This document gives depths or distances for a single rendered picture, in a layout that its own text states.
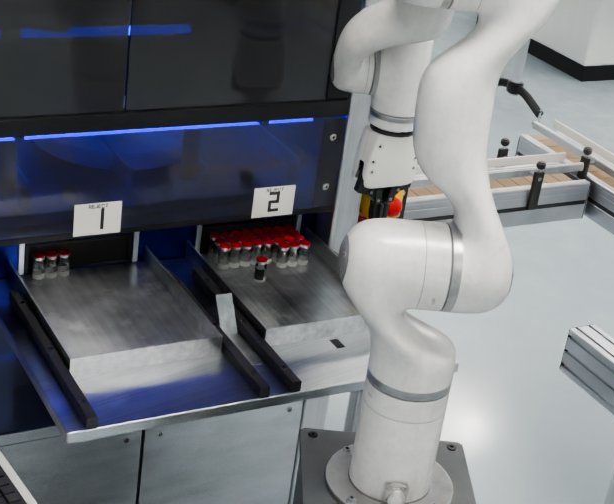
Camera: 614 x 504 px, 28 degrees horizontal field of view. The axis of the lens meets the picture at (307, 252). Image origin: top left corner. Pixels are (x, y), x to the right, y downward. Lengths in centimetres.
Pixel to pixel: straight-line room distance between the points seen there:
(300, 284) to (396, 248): 72
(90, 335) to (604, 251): 312
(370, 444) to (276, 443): 86
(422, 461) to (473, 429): 185
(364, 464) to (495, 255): 37
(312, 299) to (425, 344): 60
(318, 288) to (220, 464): 47
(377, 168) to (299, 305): 33
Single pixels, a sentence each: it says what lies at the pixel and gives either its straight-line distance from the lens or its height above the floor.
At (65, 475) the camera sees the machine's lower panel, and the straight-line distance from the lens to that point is 245.
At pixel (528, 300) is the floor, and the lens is 442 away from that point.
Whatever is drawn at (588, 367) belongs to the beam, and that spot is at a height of 49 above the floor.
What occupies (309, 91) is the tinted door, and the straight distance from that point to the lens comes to 227.
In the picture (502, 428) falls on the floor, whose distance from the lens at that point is 368.
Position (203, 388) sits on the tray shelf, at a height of 88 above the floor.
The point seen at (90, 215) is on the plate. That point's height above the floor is 103.
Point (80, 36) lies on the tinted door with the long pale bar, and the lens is 206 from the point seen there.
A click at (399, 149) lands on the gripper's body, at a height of 123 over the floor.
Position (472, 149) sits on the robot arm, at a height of 140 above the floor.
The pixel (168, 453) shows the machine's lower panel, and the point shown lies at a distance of 252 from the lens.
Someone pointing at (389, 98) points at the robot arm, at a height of 132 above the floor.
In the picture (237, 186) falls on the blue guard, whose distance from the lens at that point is 227.
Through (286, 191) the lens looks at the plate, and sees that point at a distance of 232.
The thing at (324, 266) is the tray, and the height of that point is 88.
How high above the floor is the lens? 196
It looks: 26 degrees down
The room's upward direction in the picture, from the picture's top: 8 degrees clockwise
